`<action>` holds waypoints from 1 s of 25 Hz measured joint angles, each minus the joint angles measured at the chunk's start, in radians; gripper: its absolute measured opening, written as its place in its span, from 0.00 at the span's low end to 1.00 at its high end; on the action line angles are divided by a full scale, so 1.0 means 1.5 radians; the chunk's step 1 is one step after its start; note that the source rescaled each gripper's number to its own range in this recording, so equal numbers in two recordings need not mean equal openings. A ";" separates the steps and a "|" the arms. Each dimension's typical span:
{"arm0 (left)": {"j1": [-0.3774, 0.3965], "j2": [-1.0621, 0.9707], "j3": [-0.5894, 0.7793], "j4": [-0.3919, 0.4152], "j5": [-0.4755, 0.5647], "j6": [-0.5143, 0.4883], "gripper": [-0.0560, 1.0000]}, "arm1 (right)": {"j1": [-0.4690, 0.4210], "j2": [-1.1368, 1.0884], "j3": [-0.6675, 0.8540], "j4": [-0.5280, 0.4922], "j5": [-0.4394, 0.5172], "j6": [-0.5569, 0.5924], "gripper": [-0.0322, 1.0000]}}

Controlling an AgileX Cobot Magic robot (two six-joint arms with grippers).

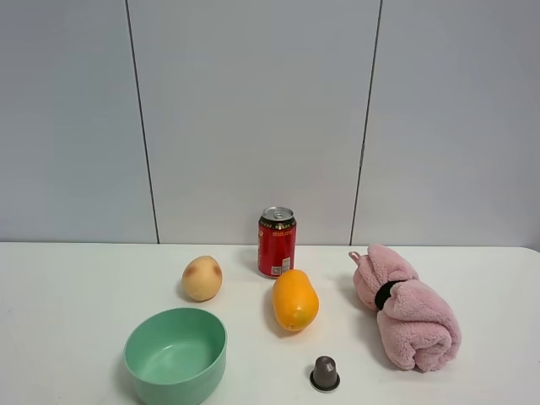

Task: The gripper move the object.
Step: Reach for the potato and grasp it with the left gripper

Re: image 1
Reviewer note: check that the orange mango fruit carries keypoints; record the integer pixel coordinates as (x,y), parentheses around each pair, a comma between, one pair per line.
(295,301)

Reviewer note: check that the green plastic bowl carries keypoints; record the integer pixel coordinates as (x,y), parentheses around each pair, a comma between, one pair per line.
(177,356)

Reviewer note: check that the rolled pink towel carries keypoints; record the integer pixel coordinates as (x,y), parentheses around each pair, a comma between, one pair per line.
(418,328)

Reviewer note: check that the brown coffee capsule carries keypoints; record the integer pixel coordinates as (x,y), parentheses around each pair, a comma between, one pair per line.
(324,376)

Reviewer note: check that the yellow peach fruit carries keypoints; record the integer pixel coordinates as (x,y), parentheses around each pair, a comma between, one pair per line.
(202,278)

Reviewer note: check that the red soda can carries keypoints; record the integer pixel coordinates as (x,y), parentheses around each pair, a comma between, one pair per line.
(276,241)

